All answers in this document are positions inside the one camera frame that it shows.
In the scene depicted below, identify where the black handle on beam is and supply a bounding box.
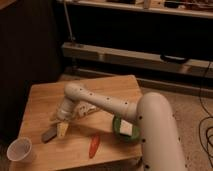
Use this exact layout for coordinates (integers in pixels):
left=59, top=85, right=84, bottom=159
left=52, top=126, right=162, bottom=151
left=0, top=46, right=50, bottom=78
left=160, top=55, right=189, bottom=64

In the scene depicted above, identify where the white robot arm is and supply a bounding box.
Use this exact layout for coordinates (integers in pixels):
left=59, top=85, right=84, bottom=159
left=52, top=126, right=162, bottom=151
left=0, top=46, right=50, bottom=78
left=56, top=82, right=188, bottom=171

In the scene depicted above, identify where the white sponge block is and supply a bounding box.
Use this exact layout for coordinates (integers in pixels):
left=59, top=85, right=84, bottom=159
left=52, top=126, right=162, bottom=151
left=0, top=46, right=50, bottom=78
left=120, top=120, right=133, bottom=136

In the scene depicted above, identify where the metal stand pole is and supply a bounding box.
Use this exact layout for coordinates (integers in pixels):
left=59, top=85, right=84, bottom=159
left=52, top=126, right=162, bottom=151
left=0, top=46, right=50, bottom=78
left=63, top=0, right=79, bottom=46

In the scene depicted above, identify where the wooden table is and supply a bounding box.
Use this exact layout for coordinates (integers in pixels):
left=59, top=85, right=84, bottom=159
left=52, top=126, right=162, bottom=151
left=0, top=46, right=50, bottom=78
left=9, top=82, right=142, bottom=171

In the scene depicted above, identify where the black cable on floor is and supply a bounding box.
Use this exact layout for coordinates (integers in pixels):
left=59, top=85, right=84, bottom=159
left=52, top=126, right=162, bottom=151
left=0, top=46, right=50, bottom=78
left=198, top=61, right=213, bottom=158

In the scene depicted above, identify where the long wooden shelf beam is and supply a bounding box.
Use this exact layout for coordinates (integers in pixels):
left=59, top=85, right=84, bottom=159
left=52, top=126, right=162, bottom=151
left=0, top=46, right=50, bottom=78
left=61, top=42, right=209, bottom=76

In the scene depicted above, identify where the red chili pepper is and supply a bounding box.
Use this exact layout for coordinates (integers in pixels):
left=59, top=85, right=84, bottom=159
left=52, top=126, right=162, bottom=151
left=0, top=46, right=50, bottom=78
left=89, top=134, right=100, bottom=158

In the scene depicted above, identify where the green bowl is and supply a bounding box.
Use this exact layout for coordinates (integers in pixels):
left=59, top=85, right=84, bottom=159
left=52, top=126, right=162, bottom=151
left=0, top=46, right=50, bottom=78
left=112, top=116, right=140, bottom=142

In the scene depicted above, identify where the small white bottle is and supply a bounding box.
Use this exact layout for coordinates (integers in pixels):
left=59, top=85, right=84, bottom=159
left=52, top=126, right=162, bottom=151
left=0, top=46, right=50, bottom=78
left=76, top=102, right=99, bottom=118

